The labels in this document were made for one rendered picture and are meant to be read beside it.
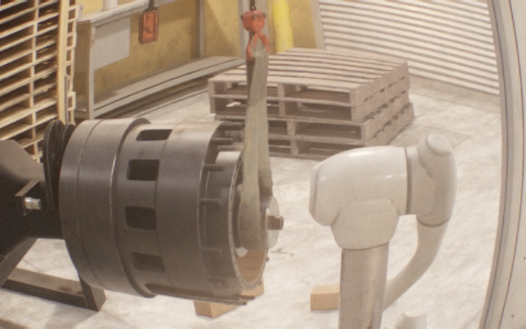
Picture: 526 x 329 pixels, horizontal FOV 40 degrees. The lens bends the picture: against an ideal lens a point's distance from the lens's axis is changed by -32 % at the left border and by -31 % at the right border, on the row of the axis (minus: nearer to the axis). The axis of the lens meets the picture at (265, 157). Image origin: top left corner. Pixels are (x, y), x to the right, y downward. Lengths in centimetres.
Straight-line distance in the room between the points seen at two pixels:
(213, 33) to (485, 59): 309
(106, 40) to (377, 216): 569
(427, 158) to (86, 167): 116
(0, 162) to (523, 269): 198
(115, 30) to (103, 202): 490
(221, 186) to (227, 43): 686
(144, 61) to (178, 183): 608
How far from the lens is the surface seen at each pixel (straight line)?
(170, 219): 244
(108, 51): 730
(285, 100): 615
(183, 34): 883
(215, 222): 245
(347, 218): 173
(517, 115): 156
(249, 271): 275
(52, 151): 267
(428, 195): 174
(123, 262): 255
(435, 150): 172
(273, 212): 262
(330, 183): 172
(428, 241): 186
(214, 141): 250
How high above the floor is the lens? 174
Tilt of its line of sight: 16 degrees down
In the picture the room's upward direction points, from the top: 4 degrees counter-clockwise
